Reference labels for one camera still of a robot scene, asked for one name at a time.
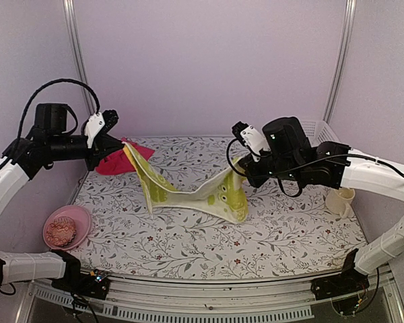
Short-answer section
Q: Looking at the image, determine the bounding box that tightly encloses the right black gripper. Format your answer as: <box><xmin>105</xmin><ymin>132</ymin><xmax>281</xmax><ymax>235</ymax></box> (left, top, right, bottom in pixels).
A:
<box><xmin>240</xmin><ymin>151</ymin><xmax>304</xmax><ymax>187</ymax></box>

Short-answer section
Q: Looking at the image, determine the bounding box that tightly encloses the green white patterned towel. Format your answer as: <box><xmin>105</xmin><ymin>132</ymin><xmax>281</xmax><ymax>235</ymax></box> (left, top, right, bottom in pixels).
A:
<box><xmin>123</xmin><ymin>143</ymin><xmax>248</xmax><ymax>223</ymax></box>

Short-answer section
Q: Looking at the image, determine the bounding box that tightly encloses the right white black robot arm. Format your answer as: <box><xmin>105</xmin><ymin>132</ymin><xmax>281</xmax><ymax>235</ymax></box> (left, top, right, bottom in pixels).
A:
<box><xmin>232</xmin><ymin>116</ymin><xmax>404</xmax><ymax>293</ymax></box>

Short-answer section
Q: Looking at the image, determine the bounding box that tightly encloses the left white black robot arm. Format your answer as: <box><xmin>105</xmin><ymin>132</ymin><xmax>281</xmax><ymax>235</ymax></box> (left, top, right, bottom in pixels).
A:
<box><xmin>0</xmin><ymin>103</ymin><xmax>124</xmax><ymax>293</ymax></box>

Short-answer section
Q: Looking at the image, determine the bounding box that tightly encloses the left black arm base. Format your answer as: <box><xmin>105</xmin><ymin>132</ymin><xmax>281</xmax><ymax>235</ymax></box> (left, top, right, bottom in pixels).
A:
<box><xmin>51</xmin><ymin>269</ymin><xmax>110</xmax><ymax>300</ymax></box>

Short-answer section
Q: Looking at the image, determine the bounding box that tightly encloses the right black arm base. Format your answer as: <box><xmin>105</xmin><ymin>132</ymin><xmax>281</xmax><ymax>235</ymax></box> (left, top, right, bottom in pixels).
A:
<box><xmin>310</xmin><ymin>268</ymin><xmax>370</xmax><ymax>300</ymax></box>

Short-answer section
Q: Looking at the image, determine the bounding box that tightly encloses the pink red towel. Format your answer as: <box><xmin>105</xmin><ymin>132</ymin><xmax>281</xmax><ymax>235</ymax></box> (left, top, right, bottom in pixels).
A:
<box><xmin>95</xmin><ymin>137</ymin><xmax>155</xmax><ymax>176</ymax></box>

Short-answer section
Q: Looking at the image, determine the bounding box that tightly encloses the floral patterned table mat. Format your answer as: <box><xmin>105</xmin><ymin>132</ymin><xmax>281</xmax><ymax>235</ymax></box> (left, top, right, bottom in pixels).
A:
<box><xmin>64</xmin><ymin>135</ymin><xmax>370</xmax><ymax>281</ymax></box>

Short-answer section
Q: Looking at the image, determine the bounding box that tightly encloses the white plastic mesh basket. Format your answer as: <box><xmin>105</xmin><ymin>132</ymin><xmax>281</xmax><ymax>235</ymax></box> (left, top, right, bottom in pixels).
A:
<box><xmin>300</xmin><ymin>120</ymin><xmax>340</xmax><ymax>147</ymax></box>

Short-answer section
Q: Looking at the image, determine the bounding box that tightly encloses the pink plastic bowl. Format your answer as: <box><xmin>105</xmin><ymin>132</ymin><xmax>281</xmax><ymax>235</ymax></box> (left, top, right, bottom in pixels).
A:
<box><xmin>42</xmin><ymin>205</ymin><xmax>92</xmax><ymax>251</ymax></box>

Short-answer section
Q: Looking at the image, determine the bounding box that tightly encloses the cream ceramic mug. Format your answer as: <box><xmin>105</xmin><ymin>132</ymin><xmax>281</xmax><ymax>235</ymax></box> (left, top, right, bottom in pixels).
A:
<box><xmin>325</xmin><ymin>188</ymin><xmax>356</xmax><ymax>219</ymax></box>

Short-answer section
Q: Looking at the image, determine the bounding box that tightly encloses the brown patterned cupcake liner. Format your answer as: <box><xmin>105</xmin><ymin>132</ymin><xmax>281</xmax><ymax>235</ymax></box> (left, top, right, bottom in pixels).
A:
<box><xmin>45</xmin><ymin>217</ymin><xmax>77</xmax><ymax>247</ymax></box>

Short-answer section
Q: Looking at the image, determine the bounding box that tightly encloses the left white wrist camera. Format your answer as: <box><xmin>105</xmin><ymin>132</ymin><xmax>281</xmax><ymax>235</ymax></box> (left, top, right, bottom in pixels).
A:
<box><xmin>83</xmin><ymin>110</ymin><xmax>119</xmax><ymax>149</ymax></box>

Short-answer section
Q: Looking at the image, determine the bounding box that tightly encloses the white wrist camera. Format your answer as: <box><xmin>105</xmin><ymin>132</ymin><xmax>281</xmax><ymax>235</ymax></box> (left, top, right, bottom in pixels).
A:
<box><xmin>232</xmin><ymin>122</ymin><xmax>271</xmax><ymax>162</ymax></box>
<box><xmin>83</xmin><ymin>110</ymin><xmax>119</xmax><ymax>149</ymax></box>

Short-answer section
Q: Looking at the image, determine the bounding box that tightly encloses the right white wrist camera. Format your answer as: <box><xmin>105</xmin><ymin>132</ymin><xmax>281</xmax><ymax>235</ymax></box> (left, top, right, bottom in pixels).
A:
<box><xmin>232</xmin><ymin>122</ymin><xmax>271</xmax><ymax>162</ymax></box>

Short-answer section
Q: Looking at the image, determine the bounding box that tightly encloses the right black camera cable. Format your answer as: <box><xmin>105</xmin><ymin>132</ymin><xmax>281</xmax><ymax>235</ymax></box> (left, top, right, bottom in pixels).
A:
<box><xmin>226</xmin><ymin>137</ymin><xmax>404</xmax><ymax>199</ymax></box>

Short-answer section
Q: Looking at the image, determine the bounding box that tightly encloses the black camera cable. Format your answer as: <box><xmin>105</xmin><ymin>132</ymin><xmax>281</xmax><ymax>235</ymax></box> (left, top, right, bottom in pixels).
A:
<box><xmin>226</xmin><ymin>137</ymin><xmax>404</xmax><ymax>199</ymax></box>
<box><xmin>15</xmin><ymin>78</ymin><xmax>100</xmax><ymax>142</ymax></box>

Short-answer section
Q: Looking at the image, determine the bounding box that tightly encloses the left black camera cable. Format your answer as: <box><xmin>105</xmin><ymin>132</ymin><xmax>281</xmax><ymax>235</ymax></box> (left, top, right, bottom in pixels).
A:
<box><xmin>15</xmin><ymin>78</ymin><xmax>100</xmax><ymax>142</ymax></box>

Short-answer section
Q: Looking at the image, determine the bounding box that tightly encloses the aluminium front rail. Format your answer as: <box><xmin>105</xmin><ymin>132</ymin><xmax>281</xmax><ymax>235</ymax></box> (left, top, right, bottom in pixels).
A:
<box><xmin>15</xmin><ymin>265</ymin><xmax>404</xmax><ymax>322</ymax></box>

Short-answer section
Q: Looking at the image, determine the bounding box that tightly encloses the left aluminium frame post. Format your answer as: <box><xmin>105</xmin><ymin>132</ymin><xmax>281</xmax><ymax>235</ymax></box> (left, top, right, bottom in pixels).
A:
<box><xmin>62</xmin><ymin>0</ymin><xmax>98</xmax><ymax>115</ymax></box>

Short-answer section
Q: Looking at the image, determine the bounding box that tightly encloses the aluminium frame post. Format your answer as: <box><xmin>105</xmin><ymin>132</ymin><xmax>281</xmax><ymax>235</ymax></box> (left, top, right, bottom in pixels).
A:
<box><xmin>62</xmin><ymin>0</ymin><xmax>98</xmax><ymax>115</ymax></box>
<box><xmin>323</xmin><ymin>0</ymin><xmax>357</xmax><ymax>124</ymax></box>

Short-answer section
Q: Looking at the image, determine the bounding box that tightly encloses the right aluminium frame post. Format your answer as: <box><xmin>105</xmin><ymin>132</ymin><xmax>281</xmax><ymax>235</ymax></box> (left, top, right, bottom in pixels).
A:
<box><xmin>323</xmin><ymin>0</ymin><xmax>357</xmax><ymax>124</ymax></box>

